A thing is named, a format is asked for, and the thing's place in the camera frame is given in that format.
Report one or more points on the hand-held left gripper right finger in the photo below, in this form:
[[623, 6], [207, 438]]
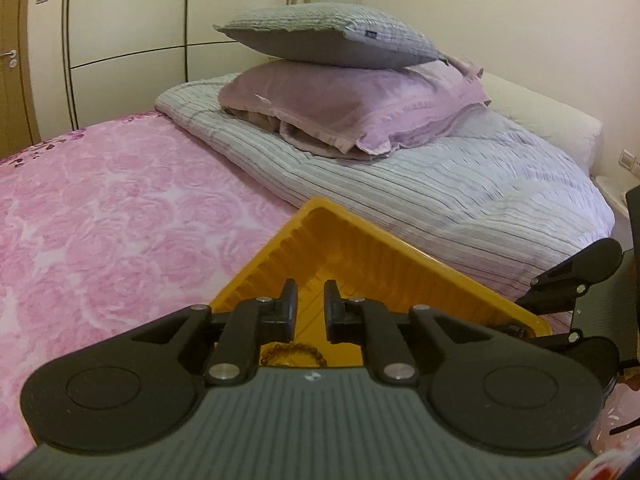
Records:
[[331, 305]]

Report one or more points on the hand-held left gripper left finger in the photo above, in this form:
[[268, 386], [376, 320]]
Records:
[[290, 305]]

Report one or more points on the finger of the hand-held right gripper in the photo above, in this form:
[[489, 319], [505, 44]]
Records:
[[555, 280], [555, 336]]

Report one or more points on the orange plastic tray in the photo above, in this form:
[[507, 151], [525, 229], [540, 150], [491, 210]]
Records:
[[320, 230]]

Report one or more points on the red patterned clothing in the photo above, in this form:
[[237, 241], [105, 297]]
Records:
[[612, 465]]

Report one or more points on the grey striped quilt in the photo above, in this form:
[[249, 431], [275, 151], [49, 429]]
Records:
[[425, 195]]

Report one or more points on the white bed headboard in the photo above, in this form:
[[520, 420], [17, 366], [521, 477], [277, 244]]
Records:
[[550, 115]]

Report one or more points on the pink floral blanket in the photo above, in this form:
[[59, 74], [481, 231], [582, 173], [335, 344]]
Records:
[[125, 220]]

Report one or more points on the purple pillow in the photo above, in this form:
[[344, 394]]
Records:
[[350, 105]]

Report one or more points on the grey pillow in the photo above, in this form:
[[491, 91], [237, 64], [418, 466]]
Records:
[[325, 30]]

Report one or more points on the white wardrobe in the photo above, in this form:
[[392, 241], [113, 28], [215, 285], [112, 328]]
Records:
[[175, 20]]

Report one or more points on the wooden door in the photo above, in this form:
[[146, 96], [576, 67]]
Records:
[[15, 110]]

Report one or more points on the wall power outlet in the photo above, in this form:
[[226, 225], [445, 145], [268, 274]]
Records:
[[627, 160]]

